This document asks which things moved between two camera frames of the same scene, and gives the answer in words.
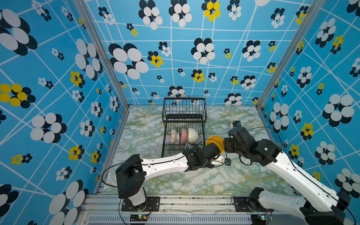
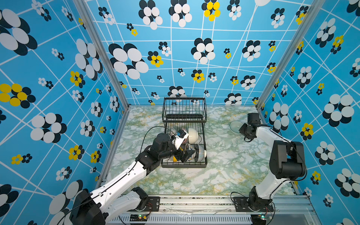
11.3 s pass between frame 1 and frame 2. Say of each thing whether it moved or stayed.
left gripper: moved
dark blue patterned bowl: moved
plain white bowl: stayed
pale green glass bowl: stayed
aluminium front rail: stayed
